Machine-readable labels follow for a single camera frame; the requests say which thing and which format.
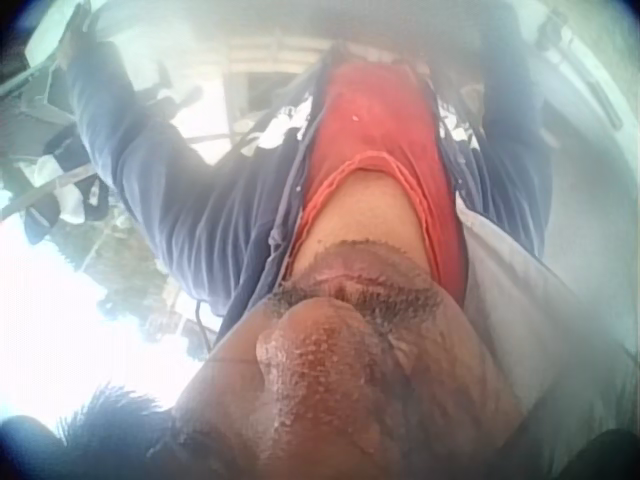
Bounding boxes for person's left hand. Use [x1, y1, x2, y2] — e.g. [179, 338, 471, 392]
[63, 2, 101, 56]

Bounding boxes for grey metal rod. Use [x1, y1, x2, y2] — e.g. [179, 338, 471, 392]
[0, 164, 99, 221]

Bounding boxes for dark and white hanging clothes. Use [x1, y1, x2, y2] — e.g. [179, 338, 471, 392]
[22, 122, 114, 246]

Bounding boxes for green tree foliage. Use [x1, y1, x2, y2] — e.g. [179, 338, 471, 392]
[82, 212, 181, 324]

